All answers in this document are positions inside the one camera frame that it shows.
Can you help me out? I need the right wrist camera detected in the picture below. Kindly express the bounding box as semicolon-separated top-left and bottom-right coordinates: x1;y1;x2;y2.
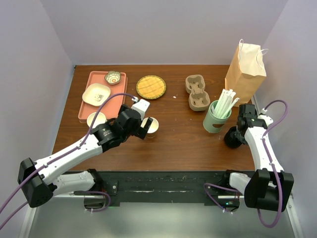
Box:
258;108;273;127

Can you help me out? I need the stack of black lids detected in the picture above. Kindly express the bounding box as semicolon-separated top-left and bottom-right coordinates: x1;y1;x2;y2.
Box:
224;126;244;149

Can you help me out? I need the yellow woven coaster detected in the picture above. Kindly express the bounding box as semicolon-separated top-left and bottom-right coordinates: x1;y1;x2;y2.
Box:
136;75;166;100

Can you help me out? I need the brown paper bag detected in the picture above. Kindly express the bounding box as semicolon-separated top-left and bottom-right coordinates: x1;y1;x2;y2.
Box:
225;39;268;107

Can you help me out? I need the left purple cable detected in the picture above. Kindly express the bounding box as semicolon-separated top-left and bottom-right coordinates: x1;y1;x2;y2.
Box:
0;93;138;224

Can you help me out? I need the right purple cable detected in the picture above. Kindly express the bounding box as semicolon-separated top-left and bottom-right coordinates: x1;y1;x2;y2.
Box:
203;100;290;228

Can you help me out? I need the stack of paper cups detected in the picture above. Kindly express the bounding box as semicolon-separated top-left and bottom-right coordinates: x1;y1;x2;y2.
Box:
86;112;107;128

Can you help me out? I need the cardboard cup carrier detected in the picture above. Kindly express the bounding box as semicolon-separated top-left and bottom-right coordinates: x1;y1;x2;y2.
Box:
185;74;211;112

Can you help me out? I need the small patterned dish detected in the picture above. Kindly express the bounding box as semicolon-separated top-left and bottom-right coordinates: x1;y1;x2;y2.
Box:
105;71;121;85

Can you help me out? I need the green straw holder cup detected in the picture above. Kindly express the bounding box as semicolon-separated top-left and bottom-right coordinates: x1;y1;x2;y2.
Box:
203;100;232;133

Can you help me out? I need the aluminium rail frame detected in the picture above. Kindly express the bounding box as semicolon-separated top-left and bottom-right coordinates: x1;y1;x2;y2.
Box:
20;190;304;238

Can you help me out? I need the pink rectangular tray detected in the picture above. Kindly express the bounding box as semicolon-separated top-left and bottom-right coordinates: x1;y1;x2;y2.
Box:
78;71;128;123

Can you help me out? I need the purple cable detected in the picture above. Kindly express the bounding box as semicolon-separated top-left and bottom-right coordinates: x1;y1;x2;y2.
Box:
0;93;138;224
203;100;290;228

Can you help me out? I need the cream square plate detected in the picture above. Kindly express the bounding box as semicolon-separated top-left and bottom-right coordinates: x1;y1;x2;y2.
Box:
82;83;111;107

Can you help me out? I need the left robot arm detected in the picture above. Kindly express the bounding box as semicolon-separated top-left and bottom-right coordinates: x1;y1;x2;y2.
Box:
18;99;152;208

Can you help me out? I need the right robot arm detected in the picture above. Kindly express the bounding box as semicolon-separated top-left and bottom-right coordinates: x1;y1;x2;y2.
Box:
220;104;294;212

